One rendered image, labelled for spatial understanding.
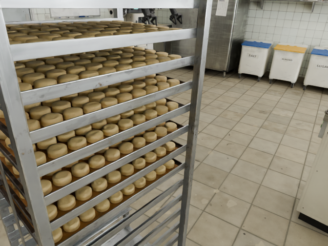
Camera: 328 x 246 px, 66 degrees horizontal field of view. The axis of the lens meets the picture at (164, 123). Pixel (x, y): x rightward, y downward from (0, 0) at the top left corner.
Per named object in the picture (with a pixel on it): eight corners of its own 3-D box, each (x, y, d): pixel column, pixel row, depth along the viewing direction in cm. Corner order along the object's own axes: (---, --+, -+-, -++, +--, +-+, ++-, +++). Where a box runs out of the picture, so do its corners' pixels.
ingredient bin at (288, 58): (265, 84, 519) (274, 45, 485) (272, 77, 568) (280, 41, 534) (294, 89, 495) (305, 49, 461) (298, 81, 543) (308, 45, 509)
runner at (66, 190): (186, 127, 105) (187, 120, 104) (192, 129, 103) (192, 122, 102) (25, 208, 62) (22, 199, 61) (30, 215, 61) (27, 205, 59)
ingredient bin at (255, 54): (235, 78, 549) (241, 41, 515) (242, 72, 599) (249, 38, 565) (260, 83, 525) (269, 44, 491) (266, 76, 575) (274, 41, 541)
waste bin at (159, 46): (175, 60, 687) (177, 34, 658) (165, 63, 646) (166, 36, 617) (159, 57, 712) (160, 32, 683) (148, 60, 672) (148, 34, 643)
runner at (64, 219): (185, 145, 109) (185, 139, 108) (190, 148, 107) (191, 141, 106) (32, 234, 66) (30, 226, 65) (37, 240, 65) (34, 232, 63)
